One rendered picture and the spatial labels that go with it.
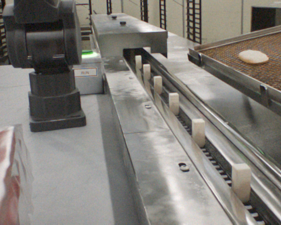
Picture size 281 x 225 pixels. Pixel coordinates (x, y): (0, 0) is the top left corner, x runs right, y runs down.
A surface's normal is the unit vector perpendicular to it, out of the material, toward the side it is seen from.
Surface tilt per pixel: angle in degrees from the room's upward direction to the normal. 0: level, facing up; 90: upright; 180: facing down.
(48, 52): 112
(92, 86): 90
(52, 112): 90
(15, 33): 65
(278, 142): 0
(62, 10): 44
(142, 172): 0
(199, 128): 90
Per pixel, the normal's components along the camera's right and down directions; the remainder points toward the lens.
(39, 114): -0.41, 0.26
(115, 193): -0.04, -0.96
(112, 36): 0.14, 0.26
